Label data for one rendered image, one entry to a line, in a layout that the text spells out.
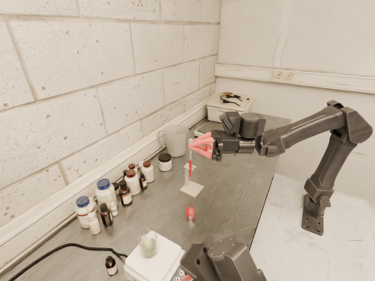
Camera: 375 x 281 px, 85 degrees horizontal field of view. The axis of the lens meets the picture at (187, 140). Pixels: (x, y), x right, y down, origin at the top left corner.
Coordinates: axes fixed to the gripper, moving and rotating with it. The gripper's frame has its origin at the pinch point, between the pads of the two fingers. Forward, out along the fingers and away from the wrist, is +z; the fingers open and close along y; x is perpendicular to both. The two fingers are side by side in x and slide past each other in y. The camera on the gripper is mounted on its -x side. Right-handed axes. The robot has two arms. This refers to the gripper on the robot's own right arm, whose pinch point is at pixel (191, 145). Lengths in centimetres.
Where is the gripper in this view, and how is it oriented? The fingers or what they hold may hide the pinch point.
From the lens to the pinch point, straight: 65.2
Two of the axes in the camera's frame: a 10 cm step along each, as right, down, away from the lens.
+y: 0.2, 4.9, -8.7
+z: -10.0, 0.1, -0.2
